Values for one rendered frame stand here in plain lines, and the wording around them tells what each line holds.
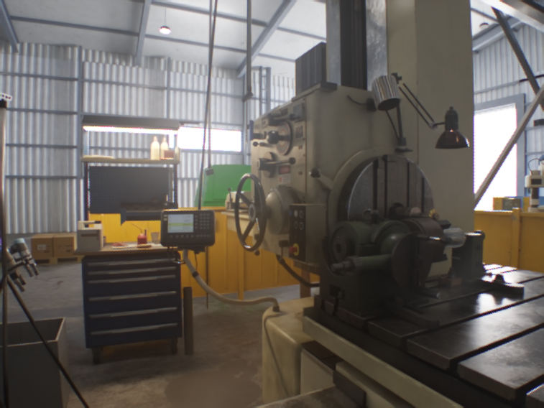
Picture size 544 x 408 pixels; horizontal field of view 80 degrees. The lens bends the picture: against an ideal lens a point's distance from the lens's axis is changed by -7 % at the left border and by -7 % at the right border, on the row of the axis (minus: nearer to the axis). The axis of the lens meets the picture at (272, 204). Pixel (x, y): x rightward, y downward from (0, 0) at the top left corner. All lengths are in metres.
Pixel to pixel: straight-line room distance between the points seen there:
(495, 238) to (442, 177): 1.74
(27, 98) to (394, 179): 14.43
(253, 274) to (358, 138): 3.13
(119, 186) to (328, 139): 2.32
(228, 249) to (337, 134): 2.98
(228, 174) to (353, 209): 4.26
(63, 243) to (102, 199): 4.53
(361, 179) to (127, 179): 2.42
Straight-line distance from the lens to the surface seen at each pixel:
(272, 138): 1.77
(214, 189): 5.56
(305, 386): 1.95
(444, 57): 2.32
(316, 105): 1.62
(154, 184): 3.47
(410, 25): 2.23
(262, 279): 4.62
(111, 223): 4.12
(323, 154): 1.59
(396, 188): 1.71
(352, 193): 1.55
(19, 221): 15.03
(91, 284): 3.08
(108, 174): 3.48
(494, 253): 3.81
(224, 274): 4.42
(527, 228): 3.64
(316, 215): 1.45
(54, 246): 7.97
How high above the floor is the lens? 1.39
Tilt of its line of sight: 2 degrees down
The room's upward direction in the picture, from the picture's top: straight up
